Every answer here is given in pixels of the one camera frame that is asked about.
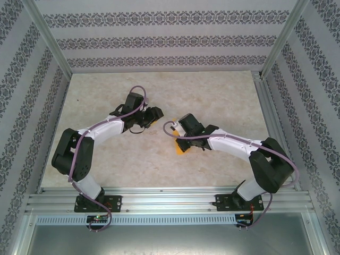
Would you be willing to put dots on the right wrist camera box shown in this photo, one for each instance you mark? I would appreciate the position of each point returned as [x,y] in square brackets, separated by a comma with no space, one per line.
[179,128]

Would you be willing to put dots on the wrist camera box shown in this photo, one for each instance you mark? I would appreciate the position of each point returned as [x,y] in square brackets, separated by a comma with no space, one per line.
[144,107]
[179,128]

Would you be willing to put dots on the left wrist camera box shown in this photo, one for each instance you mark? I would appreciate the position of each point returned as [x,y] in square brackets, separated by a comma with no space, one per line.
[144,107]

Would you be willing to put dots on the right controller board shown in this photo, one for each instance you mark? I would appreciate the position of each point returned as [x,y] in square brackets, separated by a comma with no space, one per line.
[243,217]

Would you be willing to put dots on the left controller board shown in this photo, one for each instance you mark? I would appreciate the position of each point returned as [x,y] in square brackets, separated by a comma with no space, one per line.
[97,219]

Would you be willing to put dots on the aluminium side rail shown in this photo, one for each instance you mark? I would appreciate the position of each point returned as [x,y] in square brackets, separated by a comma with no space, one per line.
[267,106]

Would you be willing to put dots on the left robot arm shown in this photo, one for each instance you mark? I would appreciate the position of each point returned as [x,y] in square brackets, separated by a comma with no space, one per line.
[106,130]

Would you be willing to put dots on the orange paper sheet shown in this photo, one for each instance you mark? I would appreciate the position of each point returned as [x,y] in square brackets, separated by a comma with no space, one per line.
[181,152]

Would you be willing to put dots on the controller board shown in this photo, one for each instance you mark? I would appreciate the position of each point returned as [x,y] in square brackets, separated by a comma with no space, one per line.
[243,217]
[97,219]

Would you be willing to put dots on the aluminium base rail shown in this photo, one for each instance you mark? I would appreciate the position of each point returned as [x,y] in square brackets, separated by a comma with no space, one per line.
[170,199]

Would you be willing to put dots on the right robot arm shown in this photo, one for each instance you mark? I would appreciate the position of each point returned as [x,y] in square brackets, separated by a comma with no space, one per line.
[228,144]

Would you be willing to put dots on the aluminium frame post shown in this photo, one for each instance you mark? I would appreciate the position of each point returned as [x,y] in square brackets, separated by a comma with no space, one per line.
[282,40]
[51,40]

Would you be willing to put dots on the grey metal panel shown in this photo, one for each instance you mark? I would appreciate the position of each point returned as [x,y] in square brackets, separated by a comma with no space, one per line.
[170,239]

